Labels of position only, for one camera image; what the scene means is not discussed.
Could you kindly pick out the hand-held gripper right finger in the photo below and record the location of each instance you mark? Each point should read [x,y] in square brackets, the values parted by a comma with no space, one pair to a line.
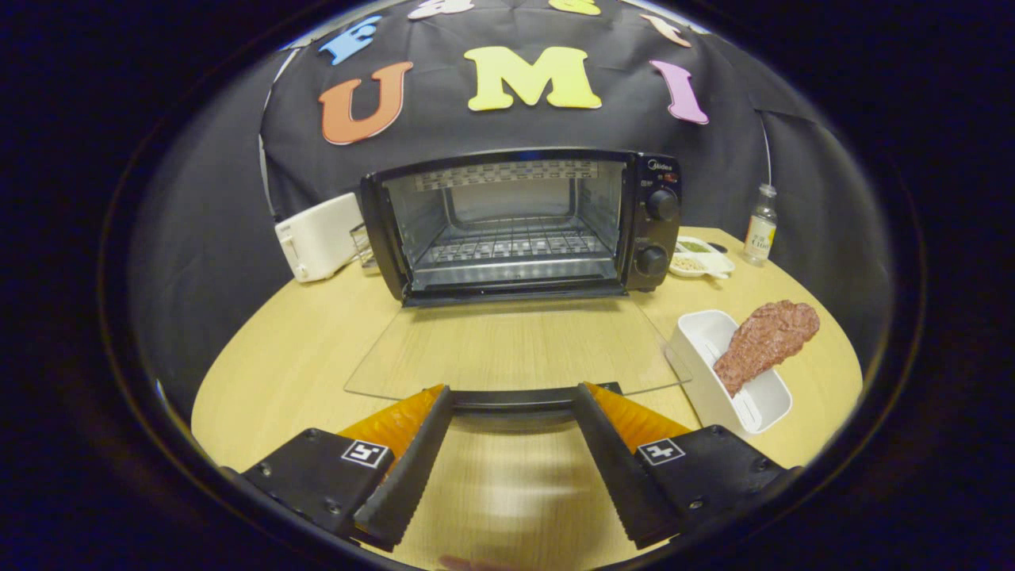
[622,476]

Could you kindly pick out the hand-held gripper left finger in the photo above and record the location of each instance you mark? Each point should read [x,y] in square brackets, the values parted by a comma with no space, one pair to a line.
[408,476]

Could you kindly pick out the red-brown meat piece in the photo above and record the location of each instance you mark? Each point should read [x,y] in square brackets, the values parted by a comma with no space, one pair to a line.
[765,337]

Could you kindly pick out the black toaster oven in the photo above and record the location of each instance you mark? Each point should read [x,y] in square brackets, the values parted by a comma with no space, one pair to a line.
[658,178]

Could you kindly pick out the metal oven grill rack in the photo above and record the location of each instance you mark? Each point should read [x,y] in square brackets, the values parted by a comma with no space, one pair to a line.
[507,246]

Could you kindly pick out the white bread toaster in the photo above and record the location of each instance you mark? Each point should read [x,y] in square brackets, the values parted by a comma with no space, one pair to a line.
[321,238]

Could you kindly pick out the white rectangular plastic tray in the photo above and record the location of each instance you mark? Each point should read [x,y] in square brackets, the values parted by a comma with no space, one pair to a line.
[761,408]

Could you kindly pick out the white divided condiment dish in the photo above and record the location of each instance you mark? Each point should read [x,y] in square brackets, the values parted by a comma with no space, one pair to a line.
[698,264]

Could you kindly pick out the small clear glass bottle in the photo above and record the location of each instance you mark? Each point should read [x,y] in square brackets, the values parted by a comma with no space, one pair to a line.
[760,234]

